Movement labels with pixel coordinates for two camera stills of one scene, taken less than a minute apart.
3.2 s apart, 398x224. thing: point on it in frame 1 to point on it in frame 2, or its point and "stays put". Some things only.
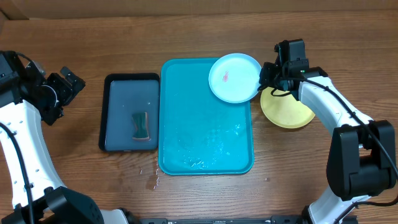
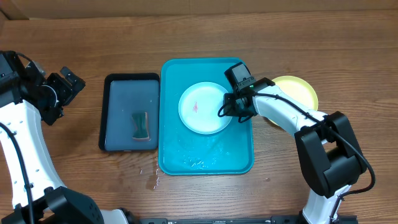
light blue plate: x=234 y=78 to x=198 y=108
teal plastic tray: x=199 y=133 stays put
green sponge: x=141 y=126 stays put
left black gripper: x=56 y=80 stays put
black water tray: x=125 y=94 stays put
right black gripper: x=267 y=74 to x=234 y=109
